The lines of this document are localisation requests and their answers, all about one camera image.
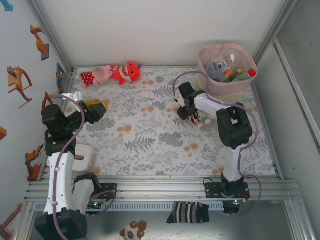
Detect orange grey machine wall sticker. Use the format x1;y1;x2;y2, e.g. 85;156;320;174
6;65;34;109

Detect blue orange gantry wall sticker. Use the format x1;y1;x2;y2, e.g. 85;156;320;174
55;62;67;96

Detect aluminium side rail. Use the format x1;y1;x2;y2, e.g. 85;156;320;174
59;71;76;93

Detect aluminium extrusion rail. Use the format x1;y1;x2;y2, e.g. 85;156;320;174
23;174;302;202

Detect black beige striped sock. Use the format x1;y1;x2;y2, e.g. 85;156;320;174
166;201;210;225

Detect white slotted cable duct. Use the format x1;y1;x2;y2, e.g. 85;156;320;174
34;201;225;213

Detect white plastic box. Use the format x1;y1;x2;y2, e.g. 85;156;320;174
72;144;93;173

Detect floral patterned tablecloth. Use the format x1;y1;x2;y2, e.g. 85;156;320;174
56;66;278;177

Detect pale window frame bar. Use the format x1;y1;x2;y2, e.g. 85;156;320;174
271;36;320;151

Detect white brown plush dog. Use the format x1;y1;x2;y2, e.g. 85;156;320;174
119;220;148;240

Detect blue column wall sticker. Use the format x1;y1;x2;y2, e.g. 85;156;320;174
0;0;15;13

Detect pink plush toy dotted dress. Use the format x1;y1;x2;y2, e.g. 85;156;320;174
79;64;113;89

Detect brown coffee drink bottle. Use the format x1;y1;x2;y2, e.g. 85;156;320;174
187;113;204;130

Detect red plush monster toy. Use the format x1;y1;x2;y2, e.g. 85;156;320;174
109;61;143;86

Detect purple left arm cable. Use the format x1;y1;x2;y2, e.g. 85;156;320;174
49;93;117;240

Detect aluminium frame post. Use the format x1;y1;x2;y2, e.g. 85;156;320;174
254;0;300;63
26;0;76;76

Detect small circuit board green LED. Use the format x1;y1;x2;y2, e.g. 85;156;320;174
84;199;107;210
223;198;248;205

